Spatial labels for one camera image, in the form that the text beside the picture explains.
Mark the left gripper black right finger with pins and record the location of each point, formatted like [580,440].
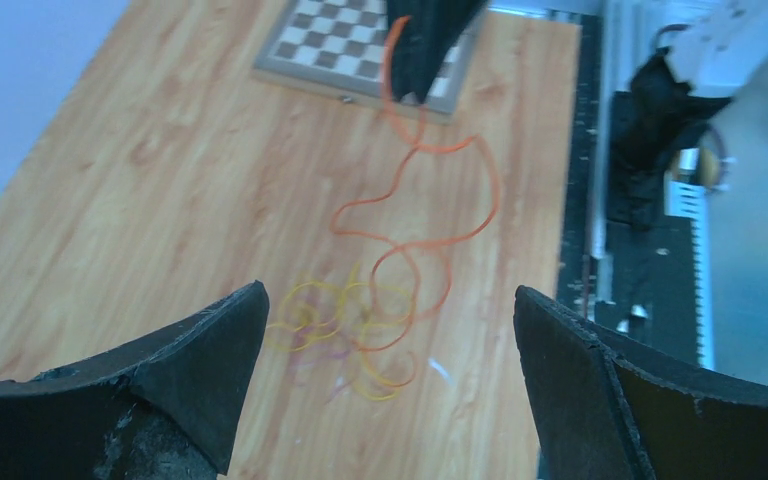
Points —
[608,407]

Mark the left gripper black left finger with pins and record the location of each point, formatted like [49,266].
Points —
[163,406]

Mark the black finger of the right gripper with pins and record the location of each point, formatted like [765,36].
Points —
[433,27]

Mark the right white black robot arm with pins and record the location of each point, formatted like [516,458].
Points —
[670,91]

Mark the wooden chessboard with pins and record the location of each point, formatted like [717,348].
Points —
[335,49]

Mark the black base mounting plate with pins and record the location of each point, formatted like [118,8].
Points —
[640,287]

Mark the aluminium frame rail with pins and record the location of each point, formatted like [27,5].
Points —
[610,57]

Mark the white slotted cable duct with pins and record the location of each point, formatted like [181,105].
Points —
[689,203]

